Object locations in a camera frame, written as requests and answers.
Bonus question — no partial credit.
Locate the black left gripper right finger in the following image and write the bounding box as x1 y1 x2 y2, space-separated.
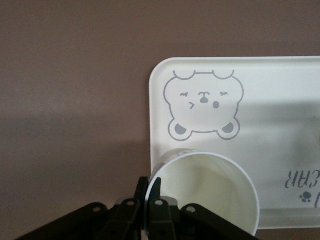
147 177 261 240

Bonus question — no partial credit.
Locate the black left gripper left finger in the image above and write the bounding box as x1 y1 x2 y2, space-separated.
14 176 149 240

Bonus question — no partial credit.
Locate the white plastic cup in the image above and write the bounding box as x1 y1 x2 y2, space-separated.
142 148 261 238

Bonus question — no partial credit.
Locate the brown table mat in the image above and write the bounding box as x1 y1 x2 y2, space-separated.
0 0 320 240

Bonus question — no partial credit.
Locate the white bear print tray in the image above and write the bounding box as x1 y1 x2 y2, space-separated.
149 56 320 230

